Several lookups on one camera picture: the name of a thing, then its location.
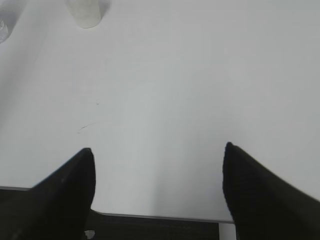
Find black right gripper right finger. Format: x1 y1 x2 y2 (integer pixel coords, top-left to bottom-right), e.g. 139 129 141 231
222 142 320 240

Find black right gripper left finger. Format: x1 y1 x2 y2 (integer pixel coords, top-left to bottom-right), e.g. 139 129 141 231
0 148 96 240

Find white paper cup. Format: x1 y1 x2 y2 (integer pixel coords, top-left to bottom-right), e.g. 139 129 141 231
64 0 112 29

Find clear water bottle red label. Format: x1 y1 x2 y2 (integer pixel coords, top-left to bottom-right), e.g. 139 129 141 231
0 0 28 43

